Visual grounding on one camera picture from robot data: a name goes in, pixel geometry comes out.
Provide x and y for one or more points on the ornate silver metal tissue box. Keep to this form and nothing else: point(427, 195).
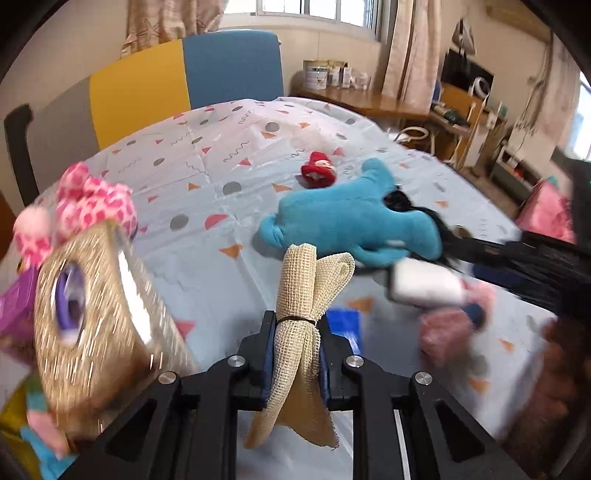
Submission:
point(92, 332)

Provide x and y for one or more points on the patterned beige curtain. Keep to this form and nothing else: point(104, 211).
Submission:
point(411, 46)
point(171, 23)

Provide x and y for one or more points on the wooden shelf unit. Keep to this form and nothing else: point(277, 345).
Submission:
point(466, 124)

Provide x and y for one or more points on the pink cloth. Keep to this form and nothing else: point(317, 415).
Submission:
point(549, 212)

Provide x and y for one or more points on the reddish brown cloth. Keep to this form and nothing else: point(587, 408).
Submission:
point(565, 369)

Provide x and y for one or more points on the blue flat sponge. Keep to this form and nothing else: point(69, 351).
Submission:
point(346, 327)

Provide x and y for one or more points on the clear plastic container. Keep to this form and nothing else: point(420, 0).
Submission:
point(361, 81)

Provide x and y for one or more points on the pink heart-print plush toy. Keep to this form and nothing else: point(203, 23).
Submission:
point(99, 203)

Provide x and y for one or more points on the white foam roll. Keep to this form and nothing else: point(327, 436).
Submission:
point(425, 281)

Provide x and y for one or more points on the yellow chair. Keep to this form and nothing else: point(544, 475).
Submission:
point(138, 92)

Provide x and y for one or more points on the blue plush dolphin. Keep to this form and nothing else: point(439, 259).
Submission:
point(332, 212)

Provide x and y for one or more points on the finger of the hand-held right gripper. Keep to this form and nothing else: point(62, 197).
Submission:
point(489, 254)

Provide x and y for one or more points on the window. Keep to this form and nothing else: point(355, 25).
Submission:
point(300, 11)

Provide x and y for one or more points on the patterned light blue tablecloth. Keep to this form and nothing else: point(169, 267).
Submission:
point(207, 152)

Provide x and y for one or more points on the small cardboard box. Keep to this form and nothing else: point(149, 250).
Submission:
point(339, 74)

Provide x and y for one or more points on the pink fuzzy plush toy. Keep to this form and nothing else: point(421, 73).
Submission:
point(445, 330)

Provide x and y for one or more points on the beige mesh cloth roll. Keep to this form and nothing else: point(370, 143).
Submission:
point(295, 295)

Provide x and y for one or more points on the blue chair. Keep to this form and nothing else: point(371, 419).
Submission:
point(231, 69)

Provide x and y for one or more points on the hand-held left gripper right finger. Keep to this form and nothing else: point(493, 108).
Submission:
point(327, 364)

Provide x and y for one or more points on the small red plush toy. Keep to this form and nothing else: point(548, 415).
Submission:
point(317, 170)

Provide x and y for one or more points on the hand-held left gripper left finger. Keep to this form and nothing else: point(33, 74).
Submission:
point(266, 364)

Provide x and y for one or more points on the blue and pink plush toy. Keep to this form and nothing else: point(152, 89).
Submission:
point(32, 429)

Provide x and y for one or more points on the wooden side desk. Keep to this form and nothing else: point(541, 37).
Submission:
point(369, 101)

